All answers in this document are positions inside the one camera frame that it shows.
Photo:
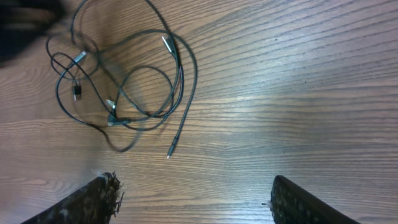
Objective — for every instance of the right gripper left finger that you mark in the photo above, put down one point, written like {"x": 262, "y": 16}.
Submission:
{"x": 96, "y": 202}

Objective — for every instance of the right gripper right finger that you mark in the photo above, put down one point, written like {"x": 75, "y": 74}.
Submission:
{"x": 290, "y": 203}

